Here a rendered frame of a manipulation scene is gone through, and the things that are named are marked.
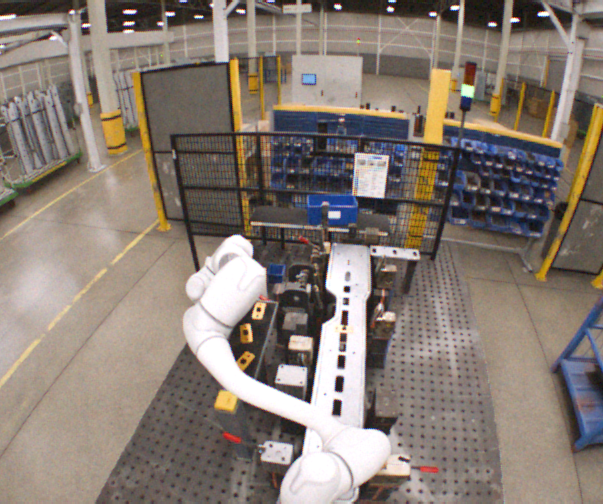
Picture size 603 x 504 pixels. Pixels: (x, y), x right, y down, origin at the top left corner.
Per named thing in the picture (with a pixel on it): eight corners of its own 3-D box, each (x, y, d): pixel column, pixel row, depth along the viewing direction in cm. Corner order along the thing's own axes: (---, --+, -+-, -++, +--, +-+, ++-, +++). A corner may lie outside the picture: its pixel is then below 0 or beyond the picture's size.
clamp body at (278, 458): (294, 496, 101) (292, 469, 80) (265, 491, 102) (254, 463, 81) (298, 473, 108) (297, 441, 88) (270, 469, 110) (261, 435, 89)
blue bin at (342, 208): (356, 224, 200) (358, 206, 193) (308, 225, 200) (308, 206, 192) (352, 212, 214) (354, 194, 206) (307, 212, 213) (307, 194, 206)
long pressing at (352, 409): (366, 506, 75) (367, 505, 75) (290, 498, 78) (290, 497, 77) (369, 247, 187) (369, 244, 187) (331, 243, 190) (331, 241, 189)
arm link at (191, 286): (195, 294, 166) (172, 290, 145) (216, 268, 166) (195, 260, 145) (216, 314, 161) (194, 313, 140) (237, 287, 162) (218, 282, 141)
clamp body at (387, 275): (388, 321, 177) (400, 273, 157) (368, 319, 179) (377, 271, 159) (388, 310, 185) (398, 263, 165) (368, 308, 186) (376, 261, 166)
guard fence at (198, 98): (257, 236, 383) (245, 58, 269) (253, 242, 372) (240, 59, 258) (164, 225, 408) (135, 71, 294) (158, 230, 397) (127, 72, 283)
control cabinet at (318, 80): (292, 135, 773) (291, 36, 633) (297, 131, 816) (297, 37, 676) (356, 140, 743) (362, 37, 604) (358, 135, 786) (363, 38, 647)
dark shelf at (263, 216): (390, 236, 195) (390, 232, 193) (248, 225, 206) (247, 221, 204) (387, 219, 213) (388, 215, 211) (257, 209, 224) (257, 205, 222)
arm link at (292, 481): (295, 529, 50) (342, 501, 58) (317, 498, 45) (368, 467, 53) (267, 489, 58) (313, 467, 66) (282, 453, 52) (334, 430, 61)
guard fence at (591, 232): (537, 280, 309) (600, 107, 196) (533, 273, 321) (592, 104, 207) (601, 289, 290) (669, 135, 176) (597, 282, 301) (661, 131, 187)
